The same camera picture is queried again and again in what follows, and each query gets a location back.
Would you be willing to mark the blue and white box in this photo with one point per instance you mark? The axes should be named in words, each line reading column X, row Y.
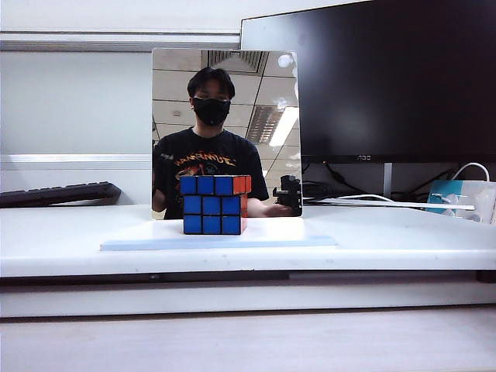
column 445, row 195

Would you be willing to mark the black computer keyboard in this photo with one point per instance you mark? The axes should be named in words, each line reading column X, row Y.
column 58, row 193

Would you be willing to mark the pale flat base board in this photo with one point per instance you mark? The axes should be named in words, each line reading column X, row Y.
column 271, row 243

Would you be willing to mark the Rubik's cube with printed white face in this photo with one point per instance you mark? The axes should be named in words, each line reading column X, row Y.
column 211, row 205

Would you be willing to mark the black shelf foot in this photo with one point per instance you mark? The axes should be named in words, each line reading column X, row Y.
column 486, row 276

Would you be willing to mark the black computer monitor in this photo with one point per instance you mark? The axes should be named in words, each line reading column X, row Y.
column 387, row 77

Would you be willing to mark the square frameless standing mirror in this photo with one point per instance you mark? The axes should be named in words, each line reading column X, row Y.
column 224, row 116

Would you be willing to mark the white raised desk shelf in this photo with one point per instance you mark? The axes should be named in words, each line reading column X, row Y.
column 387, row 240

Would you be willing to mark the silver aluminium partition rail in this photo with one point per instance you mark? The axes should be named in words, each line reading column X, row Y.
column 116, row 42

